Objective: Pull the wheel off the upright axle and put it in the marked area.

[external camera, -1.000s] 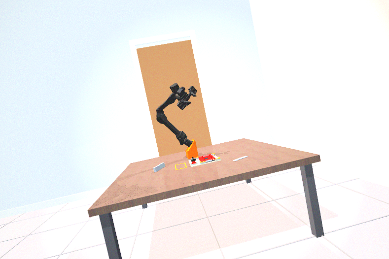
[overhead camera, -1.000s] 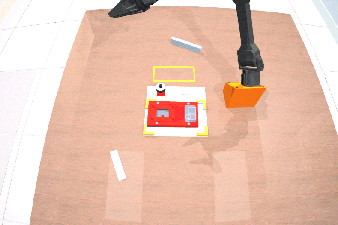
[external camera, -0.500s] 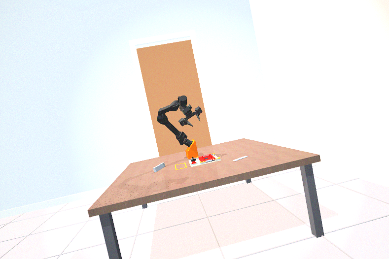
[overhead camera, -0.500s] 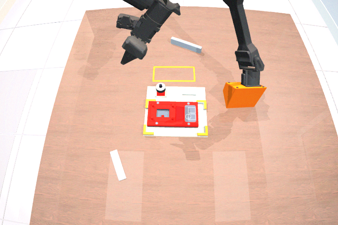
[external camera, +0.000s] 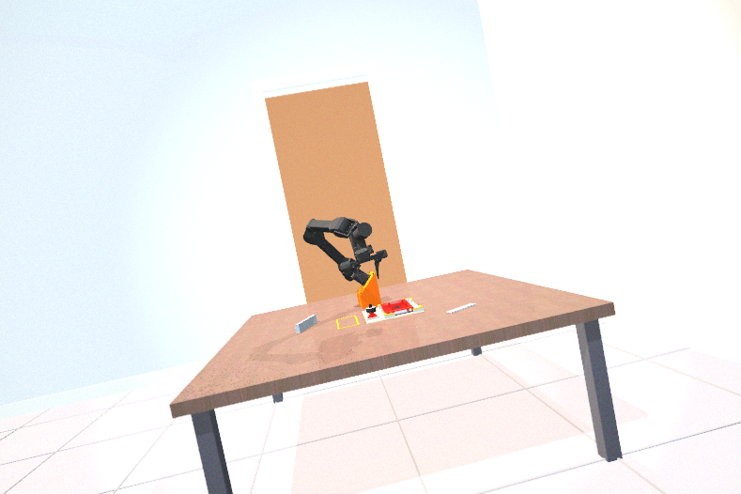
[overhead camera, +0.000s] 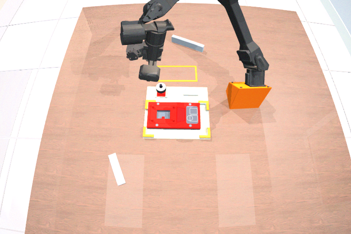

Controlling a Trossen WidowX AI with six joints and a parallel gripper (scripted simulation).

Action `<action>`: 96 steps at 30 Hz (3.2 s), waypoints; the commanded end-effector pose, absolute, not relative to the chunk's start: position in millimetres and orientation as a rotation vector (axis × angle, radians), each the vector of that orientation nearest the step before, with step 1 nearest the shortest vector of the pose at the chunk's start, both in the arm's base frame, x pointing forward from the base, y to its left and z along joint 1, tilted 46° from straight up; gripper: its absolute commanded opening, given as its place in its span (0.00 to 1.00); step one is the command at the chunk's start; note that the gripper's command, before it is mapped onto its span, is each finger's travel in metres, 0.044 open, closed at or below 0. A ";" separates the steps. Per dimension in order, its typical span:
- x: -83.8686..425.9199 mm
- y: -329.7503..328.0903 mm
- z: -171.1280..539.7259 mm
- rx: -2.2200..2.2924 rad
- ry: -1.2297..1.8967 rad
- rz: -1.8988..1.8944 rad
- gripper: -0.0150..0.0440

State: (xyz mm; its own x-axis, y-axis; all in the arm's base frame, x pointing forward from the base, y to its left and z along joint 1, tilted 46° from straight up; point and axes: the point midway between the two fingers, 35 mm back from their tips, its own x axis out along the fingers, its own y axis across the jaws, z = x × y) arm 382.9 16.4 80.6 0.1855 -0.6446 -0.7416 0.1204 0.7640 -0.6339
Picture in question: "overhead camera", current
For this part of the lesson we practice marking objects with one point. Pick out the white rectangular block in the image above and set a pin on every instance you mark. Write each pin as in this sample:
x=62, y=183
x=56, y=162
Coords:
x=116, y=169

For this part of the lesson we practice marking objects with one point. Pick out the white rectangular bar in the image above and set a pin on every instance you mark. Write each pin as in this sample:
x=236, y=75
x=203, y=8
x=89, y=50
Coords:
x=188, y=43

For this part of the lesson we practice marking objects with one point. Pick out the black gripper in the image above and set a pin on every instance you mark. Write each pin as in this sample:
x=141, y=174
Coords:
x=151, y=71

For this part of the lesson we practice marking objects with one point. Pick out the white and black wheel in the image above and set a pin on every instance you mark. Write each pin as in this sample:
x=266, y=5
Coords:
x=161, y=90

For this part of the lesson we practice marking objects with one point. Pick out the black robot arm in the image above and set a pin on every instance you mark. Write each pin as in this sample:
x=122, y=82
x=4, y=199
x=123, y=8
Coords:
x=134, y=32

